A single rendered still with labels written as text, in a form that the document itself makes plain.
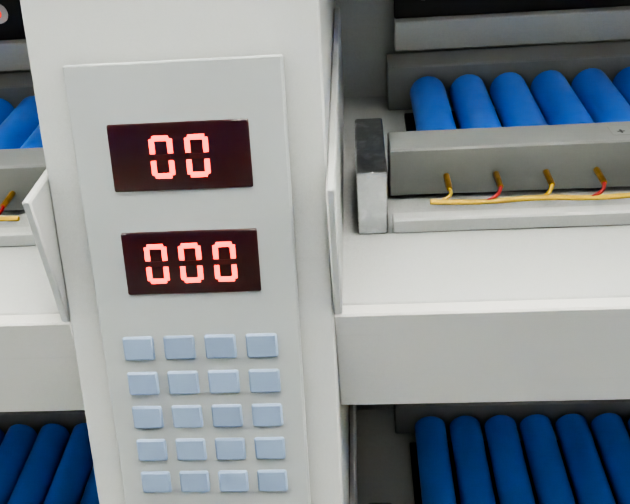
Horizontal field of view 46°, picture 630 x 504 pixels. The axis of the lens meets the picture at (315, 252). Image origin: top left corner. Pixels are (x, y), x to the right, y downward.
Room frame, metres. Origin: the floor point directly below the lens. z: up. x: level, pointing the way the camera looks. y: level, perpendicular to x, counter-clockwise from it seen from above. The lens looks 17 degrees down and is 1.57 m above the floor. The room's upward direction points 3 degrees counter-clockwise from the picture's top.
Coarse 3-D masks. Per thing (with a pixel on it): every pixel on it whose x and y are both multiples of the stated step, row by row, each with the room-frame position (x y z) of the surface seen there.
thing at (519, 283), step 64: (448, 0) 0.41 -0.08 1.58; (512, 0) 0.40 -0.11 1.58; (576, 0) 0.40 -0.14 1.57; (448, 64) 0.39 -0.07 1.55; (512, 64) 0.39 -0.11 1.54; (576, 64) 0.38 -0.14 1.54; (384, 128) 0.38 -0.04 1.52; (448, 128) 0.33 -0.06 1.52; (512, 128) 0.31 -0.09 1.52; (576, 128) 0.31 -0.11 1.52; (384, 192) 0.28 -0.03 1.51; (448, 192) 0.31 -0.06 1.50; (512, 192) 0.31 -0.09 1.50; (576, 192) 0.30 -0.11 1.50; (384, 256) 0.27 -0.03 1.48; (448, 256) 0.27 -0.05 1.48; (512, 256) 0.26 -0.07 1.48; (576, 256) 0.26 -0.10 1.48; (384, 320) 0.24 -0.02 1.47; (448, 320) 0.24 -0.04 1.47; (512, 320) 0.24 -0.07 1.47; (576, 320) 0.23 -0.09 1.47; (384, 384) 0.25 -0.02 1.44; (448, 384) 0.25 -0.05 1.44; (512, 384) 0.24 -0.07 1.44; (576, 384) 0.24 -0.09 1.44
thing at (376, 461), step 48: (384, 432) 0.40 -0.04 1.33; (432, 432) 0.37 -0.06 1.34; (480, 432) 0.38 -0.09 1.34; (528, 432) 0.37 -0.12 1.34; (576, 432) 0.37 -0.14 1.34; (624, 432) 0.37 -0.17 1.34; (384, 480) 0.37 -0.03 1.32; (432, 480) 0.34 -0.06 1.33; (480, 480) 0.34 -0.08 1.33; (528, 480) 0.34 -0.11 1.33; (576, 480) 0.34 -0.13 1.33; (624, 480) 0.34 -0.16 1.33
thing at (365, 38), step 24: (336, 0) 0.44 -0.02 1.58; (360, 0) 0.44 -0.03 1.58; (384, 0) 0.44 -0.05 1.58; (360, 24) 0.44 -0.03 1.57; (384, 24) 0.44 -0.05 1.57; (360, 48) 0.44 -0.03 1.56; (384, 48) 0.44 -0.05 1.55; (480, 48) 0.43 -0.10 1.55; (0, 72) 0.45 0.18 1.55; (24, 72) 0.45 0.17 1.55; (360, 72) 0.44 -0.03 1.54; (384, 72) 0.44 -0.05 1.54; (360, 96) 0.44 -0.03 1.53; (360, 408) 0.44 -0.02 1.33; (384, 408) 0.44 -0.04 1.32
